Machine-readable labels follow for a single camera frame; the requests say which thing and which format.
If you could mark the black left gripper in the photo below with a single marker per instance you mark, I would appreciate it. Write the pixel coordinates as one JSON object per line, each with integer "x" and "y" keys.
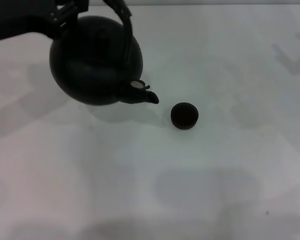
{"x": 17, "y": 20}

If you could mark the small dark teacup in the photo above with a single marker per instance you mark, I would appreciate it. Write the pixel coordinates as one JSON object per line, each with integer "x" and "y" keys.
{"x": 184, "y": 116}

